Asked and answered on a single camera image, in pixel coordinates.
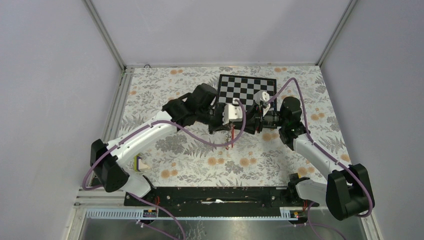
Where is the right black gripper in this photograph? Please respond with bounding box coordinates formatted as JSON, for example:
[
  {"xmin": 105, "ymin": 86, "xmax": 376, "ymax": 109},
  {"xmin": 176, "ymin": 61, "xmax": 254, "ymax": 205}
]
[{"xmin": 234, "ymin": 101, "xmax": 288, "ymax": 136}]

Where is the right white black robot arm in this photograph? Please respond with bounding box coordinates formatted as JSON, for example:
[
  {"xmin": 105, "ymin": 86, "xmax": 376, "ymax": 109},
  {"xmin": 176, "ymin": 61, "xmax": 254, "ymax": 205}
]
[{"xmin": 223, "ymin": 95, "xmax": 375, "ymax": 221}]

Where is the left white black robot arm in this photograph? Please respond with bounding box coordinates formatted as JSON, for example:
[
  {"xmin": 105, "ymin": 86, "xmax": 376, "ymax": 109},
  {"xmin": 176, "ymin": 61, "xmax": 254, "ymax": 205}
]
[{"xmin": 82, "ymin": 83, "xmax": 246, "ymax": 206}]

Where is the black white checkerboard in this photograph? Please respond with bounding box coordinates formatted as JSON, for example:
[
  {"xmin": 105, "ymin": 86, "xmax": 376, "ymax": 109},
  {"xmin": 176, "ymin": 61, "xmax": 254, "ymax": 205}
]
[{"xmin": 217, "ymin": 74, "xmax": 277, "ymax": 109}]

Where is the floral patterned mat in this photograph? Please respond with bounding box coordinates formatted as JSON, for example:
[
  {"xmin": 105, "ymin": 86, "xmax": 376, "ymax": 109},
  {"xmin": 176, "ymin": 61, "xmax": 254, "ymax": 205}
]
[{"xmin": 118, "ymin": 66, "xmax": 350, "ymax": 187}]

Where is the green white small block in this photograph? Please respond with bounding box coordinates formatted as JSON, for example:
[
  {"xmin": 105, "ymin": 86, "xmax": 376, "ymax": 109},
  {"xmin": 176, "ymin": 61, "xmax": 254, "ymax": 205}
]
[{"xmin": 133, "ymin": 153, "xmax": 150, "ymax": 172}]

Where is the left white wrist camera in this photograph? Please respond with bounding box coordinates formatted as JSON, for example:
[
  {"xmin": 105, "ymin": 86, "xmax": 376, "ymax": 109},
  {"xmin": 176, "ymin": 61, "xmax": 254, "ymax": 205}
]
[{"xmin": 222, "ymin": 103, "xmax": 243, "ymax": 125}]

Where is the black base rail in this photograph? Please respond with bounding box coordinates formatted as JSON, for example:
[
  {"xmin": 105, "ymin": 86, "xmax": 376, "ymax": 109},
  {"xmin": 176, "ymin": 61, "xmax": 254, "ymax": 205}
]
[{"xmin": 143, "ymin": 186, "xmax": 311, "ymax": 220}]

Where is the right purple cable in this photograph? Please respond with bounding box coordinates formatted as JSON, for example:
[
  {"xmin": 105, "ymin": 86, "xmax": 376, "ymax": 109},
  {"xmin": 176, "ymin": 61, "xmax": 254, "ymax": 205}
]
[{"xmin": 264, "ymin": 77, "xmax": 374, "ymax": 240}]

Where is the purple cable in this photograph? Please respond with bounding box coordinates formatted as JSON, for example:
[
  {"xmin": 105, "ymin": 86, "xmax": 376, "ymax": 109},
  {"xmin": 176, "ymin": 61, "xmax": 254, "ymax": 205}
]
[
  {"xmin": 264, "ymin": 77, "xmax": 374, "ymax": 240},
  {"xmin": 81, "ymin": 98, "xmax": 247, "ymax": 240}
]

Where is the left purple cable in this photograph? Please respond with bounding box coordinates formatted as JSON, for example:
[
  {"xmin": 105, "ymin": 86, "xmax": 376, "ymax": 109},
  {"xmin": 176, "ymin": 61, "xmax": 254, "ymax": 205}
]
[{"xmin": 81, "ymin": 98, "xmax": 247, "ymax": 240}]

